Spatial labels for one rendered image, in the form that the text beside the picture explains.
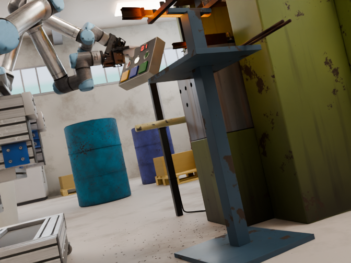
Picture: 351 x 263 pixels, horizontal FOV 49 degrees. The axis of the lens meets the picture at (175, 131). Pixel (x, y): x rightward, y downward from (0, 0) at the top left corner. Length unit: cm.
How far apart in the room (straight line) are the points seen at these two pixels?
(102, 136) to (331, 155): 327
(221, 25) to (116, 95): 715
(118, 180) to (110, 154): 34
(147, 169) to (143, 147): 35
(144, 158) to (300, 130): 457
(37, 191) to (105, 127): 396
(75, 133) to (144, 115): 493
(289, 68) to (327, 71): 21
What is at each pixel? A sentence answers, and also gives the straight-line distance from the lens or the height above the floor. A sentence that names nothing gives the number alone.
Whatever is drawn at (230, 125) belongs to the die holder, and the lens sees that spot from 191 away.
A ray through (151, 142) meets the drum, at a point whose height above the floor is 65.
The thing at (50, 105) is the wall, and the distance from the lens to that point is 941.
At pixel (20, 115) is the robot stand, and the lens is 155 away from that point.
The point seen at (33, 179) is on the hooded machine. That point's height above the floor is 47.
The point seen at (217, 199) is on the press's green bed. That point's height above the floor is 14.
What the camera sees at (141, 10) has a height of 103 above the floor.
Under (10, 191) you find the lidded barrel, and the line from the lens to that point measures 450.
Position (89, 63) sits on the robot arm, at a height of 95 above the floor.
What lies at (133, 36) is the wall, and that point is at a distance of 996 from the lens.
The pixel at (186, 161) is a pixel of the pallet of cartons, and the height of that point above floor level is 25.
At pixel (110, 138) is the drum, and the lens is 474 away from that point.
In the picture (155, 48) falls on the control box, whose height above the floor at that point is 112.
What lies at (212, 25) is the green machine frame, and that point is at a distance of 249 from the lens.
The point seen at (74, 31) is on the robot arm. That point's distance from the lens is 220.
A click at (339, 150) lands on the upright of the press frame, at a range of 192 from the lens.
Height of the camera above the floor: 44
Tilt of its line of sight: 3 degrees up
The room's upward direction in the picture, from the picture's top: 12 degrees counter-clockwise
